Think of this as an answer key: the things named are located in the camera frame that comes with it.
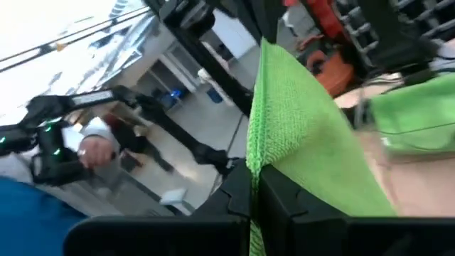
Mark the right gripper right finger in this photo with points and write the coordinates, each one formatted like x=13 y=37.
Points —
x=355 y=238

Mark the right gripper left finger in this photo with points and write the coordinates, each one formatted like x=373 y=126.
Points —
x=160 y=238

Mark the green microfiber towel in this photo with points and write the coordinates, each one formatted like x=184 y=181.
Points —
x=416 y=117
x=302 y=142

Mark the person's hand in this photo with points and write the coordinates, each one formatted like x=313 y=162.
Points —
x=95 y=151

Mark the person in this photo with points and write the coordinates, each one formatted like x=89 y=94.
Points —
x=32 y=217

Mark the metal rack with storage bins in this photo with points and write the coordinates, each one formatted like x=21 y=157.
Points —
x=327 y=21

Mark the black metal table frame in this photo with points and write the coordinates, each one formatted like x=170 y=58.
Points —
x=213 y=60

